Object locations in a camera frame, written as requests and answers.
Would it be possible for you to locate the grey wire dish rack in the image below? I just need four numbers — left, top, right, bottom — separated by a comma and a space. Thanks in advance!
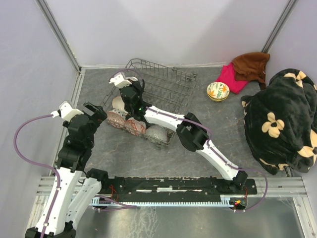
99, 58, 199, 149

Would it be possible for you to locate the yellow rim blue pattern bowl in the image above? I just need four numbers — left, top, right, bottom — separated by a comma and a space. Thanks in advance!
209, 96, 228, 102

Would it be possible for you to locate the orange flower leaf bowl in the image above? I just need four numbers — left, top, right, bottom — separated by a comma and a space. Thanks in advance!
207, 82, 230, 98

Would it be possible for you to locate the purple striped bowl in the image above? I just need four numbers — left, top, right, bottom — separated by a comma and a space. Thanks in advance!
126, 76, 139, 83

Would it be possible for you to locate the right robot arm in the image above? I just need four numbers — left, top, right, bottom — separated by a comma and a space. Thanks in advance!
117, 79, 248, 194

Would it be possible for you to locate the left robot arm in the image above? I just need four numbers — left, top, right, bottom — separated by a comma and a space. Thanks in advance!
25, 101, 109, 238

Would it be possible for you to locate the red diamond pattern bowl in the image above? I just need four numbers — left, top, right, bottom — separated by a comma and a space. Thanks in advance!
106, 109, 126, 128

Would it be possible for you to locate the cream bowl orange rim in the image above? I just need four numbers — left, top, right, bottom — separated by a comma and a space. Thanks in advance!
112, 96, 128, 115

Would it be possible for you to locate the red geometric pattern bowl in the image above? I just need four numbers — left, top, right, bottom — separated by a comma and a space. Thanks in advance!
124, 118, 147, 136

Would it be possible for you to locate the grey hexagon pattern bowl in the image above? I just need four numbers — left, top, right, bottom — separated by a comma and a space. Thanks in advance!
146, 125, 167, 144

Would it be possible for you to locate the brown dotted pattern bowl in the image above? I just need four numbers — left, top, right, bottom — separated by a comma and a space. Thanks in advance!
166, 129, 175, 144

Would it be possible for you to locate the black base bar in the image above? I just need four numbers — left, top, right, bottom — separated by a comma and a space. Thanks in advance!
85, 168, 258, 203

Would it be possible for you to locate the pink cloth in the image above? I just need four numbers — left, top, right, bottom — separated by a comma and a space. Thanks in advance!
216, 62, 248, 94

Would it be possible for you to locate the brown cloth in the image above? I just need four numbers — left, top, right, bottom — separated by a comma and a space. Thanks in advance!
232, 52, 270, 90

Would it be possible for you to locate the black flower blanket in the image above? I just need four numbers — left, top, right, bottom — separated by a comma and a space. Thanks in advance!
241, 68, 317, 175

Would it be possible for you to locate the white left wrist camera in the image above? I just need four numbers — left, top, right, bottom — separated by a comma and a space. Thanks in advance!
51, 101, 84, 122

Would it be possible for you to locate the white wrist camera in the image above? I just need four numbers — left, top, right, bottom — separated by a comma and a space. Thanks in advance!
51, 101, 84, 122
109, 75, 132, 89

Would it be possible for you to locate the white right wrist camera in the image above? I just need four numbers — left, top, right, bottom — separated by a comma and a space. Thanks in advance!
109, 75, 132, 89

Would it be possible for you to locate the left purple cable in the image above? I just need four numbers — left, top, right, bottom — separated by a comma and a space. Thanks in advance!
13, 114, 62, 238

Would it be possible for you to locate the purple cable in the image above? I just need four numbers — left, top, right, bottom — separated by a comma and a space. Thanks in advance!
13, 114, 62, 238
111, 68, 268, 213

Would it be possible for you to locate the light blue cable duct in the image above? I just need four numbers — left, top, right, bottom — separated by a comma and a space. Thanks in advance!
89, 196, 247, 209

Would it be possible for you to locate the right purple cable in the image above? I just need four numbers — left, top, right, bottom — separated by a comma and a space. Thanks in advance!
111, 68, 268, 213

